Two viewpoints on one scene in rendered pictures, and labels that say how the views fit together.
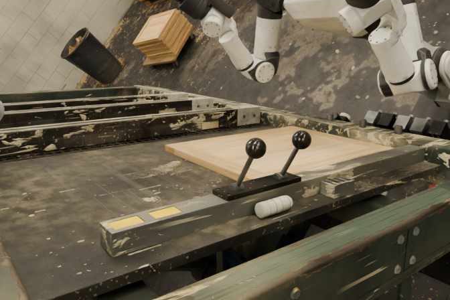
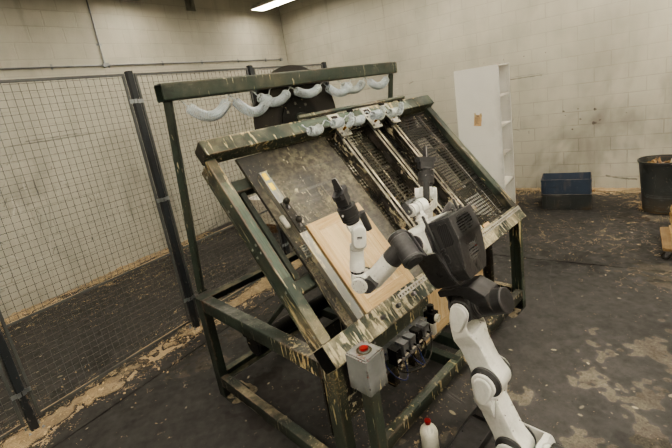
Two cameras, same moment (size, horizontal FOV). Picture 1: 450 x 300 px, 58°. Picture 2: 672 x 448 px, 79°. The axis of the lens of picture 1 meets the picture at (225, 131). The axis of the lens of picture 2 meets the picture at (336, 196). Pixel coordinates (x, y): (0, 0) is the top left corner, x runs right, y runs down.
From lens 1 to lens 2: 1.95 m
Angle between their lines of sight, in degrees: 60
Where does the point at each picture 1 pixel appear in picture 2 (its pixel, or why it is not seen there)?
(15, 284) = (221, 150)
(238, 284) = (228, 190)
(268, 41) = not seen: hidden behind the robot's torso
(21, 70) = (619, 138)
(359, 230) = (252, 227)
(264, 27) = not seen: hidden behind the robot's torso
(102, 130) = (367, 177)
